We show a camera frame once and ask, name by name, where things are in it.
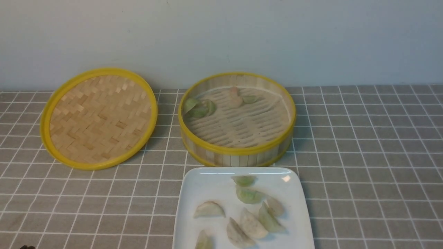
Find pink shrimp dumpling front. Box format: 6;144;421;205
230;96;243;109

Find yellow-rimmed bamboo steamer lid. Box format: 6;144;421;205
40;68;158;171

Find white square plate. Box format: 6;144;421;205
172;167;315;249

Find white mesh steamer liner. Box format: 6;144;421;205
182;86;294;148

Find pink shrimp dumpling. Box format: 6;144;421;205
230;96;243;109
228;86;241;98

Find green dumpling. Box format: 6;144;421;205
231;175;257;187
206;99;217;116
242;95;259;104
188;107;209;118
182;98;200;114

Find greenish dumpling plate right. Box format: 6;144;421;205
258;202;286;233

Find pale dumpling plate bottom left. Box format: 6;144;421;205
195;230;214;249

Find green dumpling plate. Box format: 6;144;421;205
236;185;265;204

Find green dumpling front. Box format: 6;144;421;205
231;175;257;187

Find pink shrimp dumpling back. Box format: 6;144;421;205
228;86;241;98

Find pale dumpling plate centre left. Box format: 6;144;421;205
226;217;256;249

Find dark object bottom left corner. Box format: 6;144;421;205
20;245;35;249

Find pale dumpling plate far right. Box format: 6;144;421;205
266;195;285;217

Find pale dumpling plate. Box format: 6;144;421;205
266;195;285;217
226;217;256;249
193;201;226;219
195;230;214;249
239;207;269;239

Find yellow-rimmed bamboo steamer basket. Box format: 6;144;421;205
178;72;297;167

